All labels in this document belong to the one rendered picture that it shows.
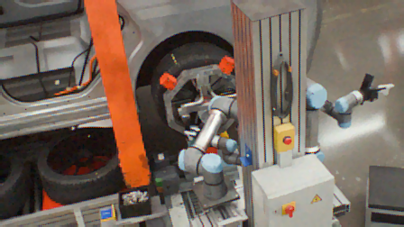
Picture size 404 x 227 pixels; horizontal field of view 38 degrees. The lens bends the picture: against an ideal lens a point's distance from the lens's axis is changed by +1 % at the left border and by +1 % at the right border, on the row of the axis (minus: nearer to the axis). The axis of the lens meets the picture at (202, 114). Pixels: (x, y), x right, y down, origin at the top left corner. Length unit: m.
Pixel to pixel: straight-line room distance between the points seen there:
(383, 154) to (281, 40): 2.56
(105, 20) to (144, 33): 0.69
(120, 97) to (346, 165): 2.07
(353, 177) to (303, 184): 1.92
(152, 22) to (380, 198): 1.88
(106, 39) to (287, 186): 1.29
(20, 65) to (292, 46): 2.79
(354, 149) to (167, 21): 1.97
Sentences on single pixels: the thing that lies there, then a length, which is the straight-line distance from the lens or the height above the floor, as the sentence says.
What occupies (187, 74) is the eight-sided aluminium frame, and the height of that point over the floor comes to 1.12.
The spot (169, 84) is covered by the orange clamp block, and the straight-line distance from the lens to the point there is 3.84.
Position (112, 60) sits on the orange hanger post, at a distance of 3.36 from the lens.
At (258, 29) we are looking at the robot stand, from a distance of 2.44.
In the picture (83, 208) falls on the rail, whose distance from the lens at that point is 4.11.
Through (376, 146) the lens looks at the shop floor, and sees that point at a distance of 4.99.
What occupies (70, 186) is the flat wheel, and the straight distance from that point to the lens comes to 4.14.
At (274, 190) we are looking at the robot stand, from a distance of 2.75.
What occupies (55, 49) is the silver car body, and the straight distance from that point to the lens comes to 4.84.
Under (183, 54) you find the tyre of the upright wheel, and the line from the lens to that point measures 3.96.
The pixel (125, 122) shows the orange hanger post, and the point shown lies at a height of 1.06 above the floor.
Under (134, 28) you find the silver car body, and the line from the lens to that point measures 3.89.
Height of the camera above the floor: 3.12
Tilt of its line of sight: 36 degrees down
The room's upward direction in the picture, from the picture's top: 7 degrees counter-clockwise
